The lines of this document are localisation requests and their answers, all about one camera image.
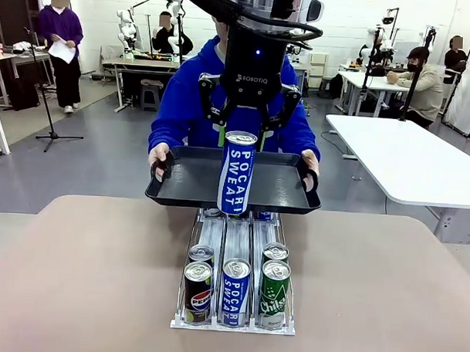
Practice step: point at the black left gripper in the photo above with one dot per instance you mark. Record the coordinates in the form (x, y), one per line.
(254, 68)

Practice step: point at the blue Pocari Sweat can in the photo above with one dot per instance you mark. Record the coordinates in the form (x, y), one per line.
(235, 172)
(235, 295)
(265, 215)

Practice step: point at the black serving tray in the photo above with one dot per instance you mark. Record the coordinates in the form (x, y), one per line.
(188, 186)

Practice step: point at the white paper sheet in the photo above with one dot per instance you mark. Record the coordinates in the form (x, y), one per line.
(61, 51)

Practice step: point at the black Pepsi can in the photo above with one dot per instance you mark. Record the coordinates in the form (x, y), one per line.
(198, 294)
(201, 253)

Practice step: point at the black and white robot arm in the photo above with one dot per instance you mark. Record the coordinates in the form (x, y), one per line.
(184, 35)

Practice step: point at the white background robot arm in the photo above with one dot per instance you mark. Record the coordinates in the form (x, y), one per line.
(126, 29)
(386, 44)

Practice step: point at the person's left forearm blue sleeve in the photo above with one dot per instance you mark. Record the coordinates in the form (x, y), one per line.
(304, 138)

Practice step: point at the person in blue hoodie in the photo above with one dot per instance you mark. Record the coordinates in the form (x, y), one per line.
(183, 101)

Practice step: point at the seated person in black jacket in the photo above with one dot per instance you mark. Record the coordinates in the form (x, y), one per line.
(164, 38)

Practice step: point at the masked person in beige jacket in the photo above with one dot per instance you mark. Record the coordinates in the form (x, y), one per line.
(427, 90)

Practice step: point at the person in purple hoodie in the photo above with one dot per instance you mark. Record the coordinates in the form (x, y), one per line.
(60, 27)

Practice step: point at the person in dark clothes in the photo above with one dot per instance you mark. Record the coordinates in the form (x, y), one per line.
(455, 60)

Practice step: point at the person's left hand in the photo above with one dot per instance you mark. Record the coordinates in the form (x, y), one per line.
(312, 159)

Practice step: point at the person's right hand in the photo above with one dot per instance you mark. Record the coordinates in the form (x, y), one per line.
(158, 153)

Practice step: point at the white drawer unit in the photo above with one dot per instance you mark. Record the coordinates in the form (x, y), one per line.
(318, 65)

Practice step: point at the black chair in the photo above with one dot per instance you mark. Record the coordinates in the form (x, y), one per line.
(331, 86)

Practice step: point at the brown workbench table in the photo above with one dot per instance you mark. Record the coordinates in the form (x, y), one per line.
(146, 63)

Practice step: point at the white rear desk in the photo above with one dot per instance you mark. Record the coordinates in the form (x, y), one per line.
(373, 82)

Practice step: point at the clear acrylic can rack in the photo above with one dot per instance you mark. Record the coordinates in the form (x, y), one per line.
(237, 238)

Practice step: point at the large white table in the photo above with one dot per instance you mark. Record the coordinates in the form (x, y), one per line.
(405, 162)

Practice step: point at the black tripod pole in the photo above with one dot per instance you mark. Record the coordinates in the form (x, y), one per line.
(429, 38)

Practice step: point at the black microphone stand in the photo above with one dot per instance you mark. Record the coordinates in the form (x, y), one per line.
(53, 135)

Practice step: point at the black case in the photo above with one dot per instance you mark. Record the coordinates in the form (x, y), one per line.
(23, 95)

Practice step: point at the white side table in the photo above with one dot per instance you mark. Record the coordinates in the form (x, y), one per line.
(27, 55)

